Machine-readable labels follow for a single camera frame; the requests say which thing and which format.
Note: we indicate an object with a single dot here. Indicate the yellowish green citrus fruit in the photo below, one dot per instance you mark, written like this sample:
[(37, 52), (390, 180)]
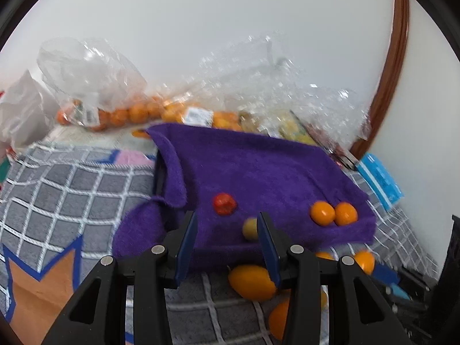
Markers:
[(323, 299)]

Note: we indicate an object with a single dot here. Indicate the blue tissue pack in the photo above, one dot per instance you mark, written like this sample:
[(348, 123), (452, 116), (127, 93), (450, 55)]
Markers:
[(381, 179)]

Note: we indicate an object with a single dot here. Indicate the purple towel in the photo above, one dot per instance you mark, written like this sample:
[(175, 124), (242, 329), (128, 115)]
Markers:
[(258, 172)]

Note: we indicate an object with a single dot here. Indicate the small orange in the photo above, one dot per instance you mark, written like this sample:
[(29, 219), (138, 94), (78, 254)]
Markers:
[(278, 320), (364, 261), (346, 214), (251, 282), (322, 214), (325, 256)]

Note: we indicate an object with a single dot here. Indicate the grey checked star blanket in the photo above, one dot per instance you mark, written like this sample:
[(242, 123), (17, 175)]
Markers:
[(72, 201)]

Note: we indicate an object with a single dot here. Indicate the clear bag of oranges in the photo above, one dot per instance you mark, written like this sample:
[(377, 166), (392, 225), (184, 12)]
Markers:
[(222, 118), (118, 115)]

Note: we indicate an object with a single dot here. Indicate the white plastic bag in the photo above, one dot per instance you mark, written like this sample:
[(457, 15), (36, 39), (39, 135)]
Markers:
[(21, 111)]

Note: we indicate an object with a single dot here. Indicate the small red tomato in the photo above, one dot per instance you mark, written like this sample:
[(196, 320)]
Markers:
[(224, 204)]

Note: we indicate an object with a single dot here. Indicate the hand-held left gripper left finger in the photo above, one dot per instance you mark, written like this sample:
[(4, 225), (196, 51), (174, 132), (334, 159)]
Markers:
[(185, 248)]

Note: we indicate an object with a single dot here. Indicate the yellow green package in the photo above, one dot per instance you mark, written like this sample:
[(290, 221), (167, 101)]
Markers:
[(294, 129)]

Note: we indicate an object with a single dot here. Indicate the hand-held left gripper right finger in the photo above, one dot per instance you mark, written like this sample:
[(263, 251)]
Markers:
[(267, 248)]

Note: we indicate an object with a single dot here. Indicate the small olive yellow fruit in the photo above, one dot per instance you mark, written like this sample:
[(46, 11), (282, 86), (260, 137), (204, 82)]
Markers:
[(250, 229)]

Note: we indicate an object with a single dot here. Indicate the brown wooden door frame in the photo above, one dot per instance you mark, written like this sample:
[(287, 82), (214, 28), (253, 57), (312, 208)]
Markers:
[(395, 61)]

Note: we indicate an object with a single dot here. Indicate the crinkled clear plastic wrap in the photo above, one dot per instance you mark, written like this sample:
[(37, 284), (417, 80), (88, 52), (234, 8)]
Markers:
[(287, 90)]

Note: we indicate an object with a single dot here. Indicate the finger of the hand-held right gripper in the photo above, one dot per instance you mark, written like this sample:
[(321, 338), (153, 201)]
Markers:
[(384, 275), (400, 293)]

